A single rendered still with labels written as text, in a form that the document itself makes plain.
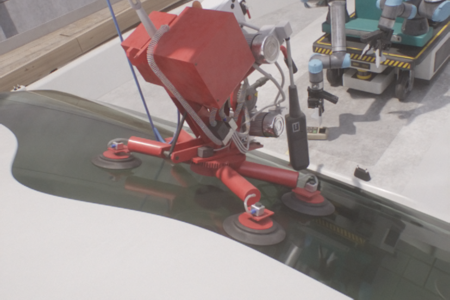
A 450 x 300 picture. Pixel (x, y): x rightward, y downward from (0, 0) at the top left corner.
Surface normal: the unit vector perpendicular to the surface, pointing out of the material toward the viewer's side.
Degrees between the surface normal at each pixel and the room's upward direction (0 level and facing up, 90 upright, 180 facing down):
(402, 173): 0
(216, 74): 90
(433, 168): 5
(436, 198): 12
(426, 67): 90
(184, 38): 20
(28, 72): 90
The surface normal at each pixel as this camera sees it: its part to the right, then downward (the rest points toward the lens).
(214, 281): 0.09, -0.94
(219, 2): -0.33, -0.63
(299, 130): 0.27, 0.51
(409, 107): -0.15, -0.82
